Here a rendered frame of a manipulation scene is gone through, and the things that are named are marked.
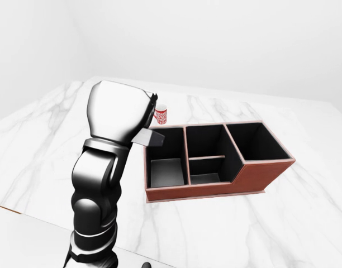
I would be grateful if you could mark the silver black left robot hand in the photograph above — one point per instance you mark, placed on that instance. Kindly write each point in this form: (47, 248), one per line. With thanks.
(115, 111)

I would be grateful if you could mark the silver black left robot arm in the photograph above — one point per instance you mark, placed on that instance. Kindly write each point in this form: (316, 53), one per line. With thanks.
(95, 181)

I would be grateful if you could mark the red-brown desk caddy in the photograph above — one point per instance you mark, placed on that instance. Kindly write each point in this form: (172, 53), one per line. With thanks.
(260, 174)

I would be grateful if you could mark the red and white patterned mug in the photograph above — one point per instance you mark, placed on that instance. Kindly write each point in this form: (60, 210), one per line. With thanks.
(161, 115)

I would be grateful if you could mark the small dark shape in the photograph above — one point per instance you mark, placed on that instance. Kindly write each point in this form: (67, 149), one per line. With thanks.
(146, 265)

